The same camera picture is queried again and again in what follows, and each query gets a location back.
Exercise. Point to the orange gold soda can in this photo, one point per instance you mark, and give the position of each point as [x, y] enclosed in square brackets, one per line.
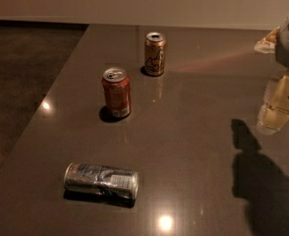
[154, 53]

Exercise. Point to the red soda can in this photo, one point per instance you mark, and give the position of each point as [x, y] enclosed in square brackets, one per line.
[117, 92]

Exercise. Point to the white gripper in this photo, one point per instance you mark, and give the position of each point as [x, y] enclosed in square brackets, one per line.
[274, 112]

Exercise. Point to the silver blue redbull can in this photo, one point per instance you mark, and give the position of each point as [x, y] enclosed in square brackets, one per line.
[102, 180]

